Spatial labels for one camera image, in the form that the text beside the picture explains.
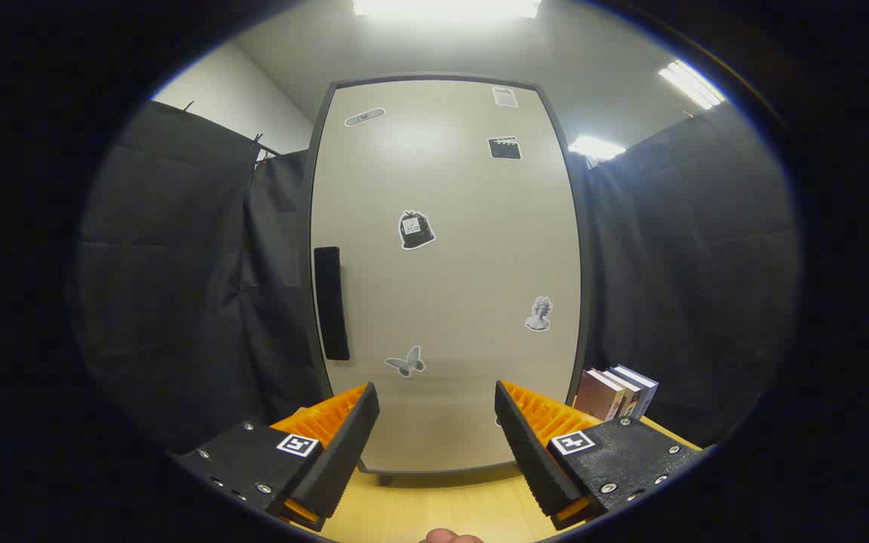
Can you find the small ceiling light panel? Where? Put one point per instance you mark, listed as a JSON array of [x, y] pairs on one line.
[[597, 147]]

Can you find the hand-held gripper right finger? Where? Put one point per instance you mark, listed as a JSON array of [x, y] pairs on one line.
[[529, 452]]

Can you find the large ceiling light panel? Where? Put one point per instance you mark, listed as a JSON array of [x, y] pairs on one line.
[[446, 7]]

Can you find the long strip ceiling light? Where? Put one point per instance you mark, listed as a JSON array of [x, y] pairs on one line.
[[692, 84]]

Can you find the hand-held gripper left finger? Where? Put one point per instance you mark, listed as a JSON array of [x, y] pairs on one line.
[[348, 445]]

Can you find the black backdrop cloth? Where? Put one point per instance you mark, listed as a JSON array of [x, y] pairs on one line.
[[163, 264]]

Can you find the beige book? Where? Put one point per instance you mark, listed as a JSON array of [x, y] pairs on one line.
[[628, 392]]

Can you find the dark grey cabinet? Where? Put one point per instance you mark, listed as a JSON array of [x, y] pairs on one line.
[[585, 317]]

